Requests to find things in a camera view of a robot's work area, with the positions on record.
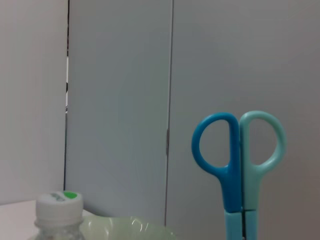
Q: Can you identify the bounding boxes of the blue capped scissors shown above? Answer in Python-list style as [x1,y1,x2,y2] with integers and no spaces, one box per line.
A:
[191,110,288,240]

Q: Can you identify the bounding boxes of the clear green label water bottle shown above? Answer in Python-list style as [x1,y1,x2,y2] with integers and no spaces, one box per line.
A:
[33,190,85,240]

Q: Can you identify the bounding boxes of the pale green glass fruit plate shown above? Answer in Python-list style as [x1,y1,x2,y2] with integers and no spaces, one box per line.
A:
[79,214,178,240]

